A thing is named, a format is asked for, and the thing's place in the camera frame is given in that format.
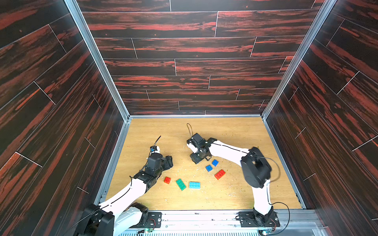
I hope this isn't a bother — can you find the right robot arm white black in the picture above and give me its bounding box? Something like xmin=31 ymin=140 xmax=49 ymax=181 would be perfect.
xmin=187 ymin=133 xmax=273 ymax=216

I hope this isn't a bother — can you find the blue small lego brick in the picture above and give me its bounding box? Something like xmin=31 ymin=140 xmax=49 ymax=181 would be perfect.
xmin=205 ymin=165 xmax=213 ymax=172
xmin=212 ymin=159 xmax=219 ymax=167

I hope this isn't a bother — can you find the aluminium front rail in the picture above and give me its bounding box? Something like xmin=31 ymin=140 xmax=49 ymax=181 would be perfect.
xmin=122 ymin=209 xmax=328 ymax=236

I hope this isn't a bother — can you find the small red lego brick lower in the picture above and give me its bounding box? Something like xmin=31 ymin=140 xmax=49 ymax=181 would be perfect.
xmin=164 ymin=177 xmax=171 ymax=184

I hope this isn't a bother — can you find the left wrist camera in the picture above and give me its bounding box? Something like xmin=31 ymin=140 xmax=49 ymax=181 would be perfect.
xmin=150 ymin=145 xmax=160 ymax=153

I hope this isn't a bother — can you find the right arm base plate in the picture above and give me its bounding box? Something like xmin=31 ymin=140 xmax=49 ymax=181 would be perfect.
xmin=235 ymin=210 xmax=281 ymax=228

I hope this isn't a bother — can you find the cyan lego brick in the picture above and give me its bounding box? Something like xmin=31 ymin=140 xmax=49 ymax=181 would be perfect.
xmin=189 ymin=182 xmax=201 ymax=189

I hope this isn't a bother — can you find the red long lego brick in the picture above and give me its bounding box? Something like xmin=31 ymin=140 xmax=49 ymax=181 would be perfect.
xmin=214 ymin=169 xmax=225 ymax=180

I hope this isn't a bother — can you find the green long lego brick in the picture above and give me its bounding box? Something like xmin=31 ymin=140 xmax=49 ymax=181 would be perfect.
xmin=176 ymin=179 xmax=187 ymax=191

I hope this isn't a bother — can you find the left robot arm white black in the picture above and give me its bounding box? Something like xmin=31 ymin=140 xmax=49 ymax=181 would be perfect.
xmin=74 ymin=151 xmax=173 ymax=236

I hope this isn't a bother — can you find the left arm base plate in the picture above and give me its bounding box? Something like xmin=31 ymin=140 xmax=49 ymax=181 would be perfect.
xmin=138 ymin=211 xmax=162 ymax=228

